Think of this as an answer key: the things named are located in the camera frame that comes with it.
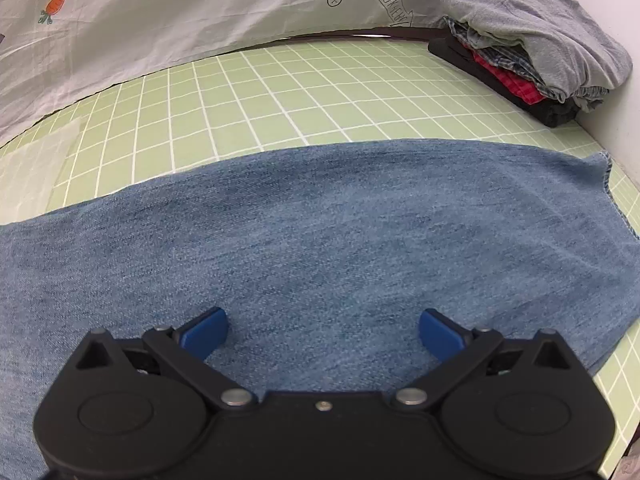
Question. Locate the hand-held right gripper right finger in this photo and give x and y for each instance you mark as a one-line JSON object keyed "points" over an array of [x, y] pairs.
{"points": [[440, 330]]}

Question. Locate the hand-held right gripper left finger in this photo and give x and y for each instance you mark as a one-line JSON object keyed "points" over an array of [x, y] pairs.
{"points": [[207, 330]]}

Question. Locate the blue denim jeans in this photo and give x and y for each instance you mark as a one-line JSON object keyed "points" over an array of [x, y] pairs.
{"points": [[325, 240]]}

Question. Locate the green checked mat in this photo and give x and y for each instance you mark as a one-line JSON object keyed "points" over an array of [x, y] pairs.
{"points": [[300, 100]]}

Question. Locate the black folded garment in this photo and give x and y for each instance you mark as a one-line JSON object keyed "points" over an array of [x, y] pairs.
{"points": [[450, 52]]}

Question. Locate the blue plaid folded garment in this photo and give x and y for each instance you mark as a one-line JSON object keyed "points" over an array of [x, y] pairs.
{"points": [[500, 56]]}

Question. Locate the grey folded garment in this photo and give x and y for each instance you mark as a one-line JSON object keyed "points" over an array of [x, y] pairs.
{"points": [[550, 35]]}

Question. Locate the pale carrot print sheet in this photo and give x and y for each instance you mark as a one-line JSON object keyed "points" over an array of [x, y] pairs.
{"points": [[200, 0]]}

